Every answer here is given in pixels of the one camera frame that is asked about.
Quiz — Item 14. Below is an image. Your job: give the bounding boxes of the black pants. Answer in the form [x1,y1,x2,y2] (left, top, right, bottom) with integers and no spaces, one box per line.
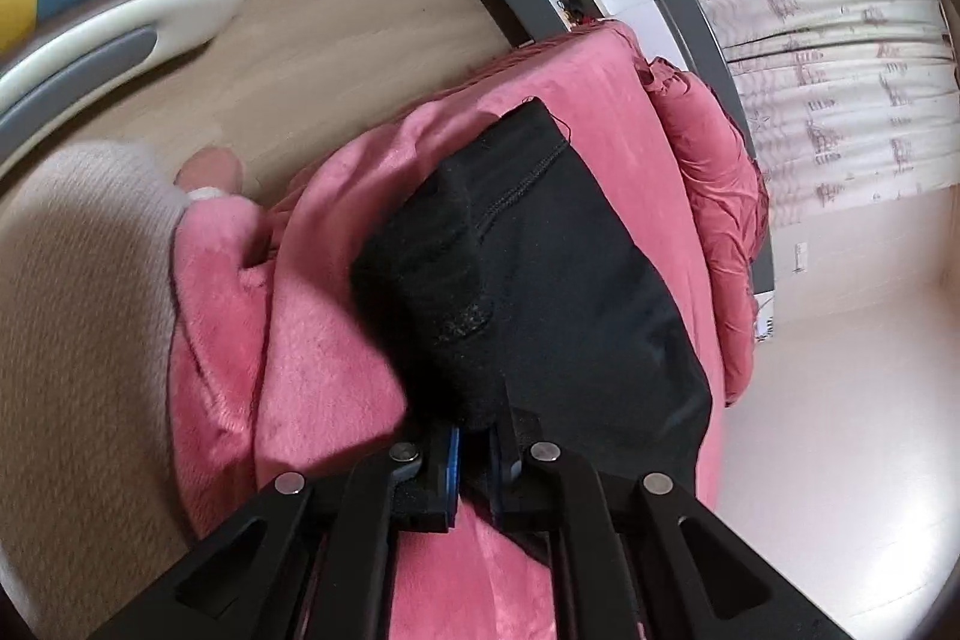
[351,97,713,566]

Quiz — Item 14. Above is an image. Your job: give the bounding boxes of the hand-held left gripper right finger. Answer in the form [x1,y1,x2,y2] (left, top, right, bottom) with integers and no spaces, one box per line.
[484,411,863,640]

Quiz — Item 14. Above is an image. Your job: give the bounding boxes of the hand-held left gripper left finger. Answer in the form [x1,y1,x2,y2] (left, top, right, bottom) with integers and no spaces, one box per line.
[90,426,460,640]

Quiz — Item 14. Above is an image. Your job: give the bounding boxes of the grey bed headboard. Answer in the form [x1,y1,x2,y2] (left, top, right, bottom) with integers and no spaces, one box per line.
[656,0,777,298]

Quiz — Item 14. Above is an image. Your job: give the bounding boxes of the pink duvet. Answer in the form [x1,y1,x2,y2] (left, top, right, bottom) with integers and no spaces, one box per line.
[649,56,773,408]

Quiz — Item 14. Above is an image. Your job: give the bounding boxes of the pink fleece bed blanket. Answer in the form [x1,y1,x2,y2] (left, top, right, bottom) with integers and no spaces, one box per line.
[169,19,751,640]

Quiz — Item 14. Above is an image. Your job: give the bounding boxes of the patterned white curtain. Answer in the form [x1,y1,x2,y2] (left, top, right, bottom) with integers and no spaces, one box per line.
[667,0,960,229]

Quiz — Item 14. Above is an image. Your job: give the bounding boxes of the person's bare foot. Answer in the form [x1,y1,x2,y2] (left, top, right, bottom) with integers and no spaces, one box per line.
[174,147,245,196]

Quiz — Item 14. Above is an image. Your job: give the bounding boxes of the person's leg in beige trousers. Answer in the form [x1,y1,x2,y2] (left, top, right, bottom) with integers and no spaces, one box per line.
[0,139,196,611]

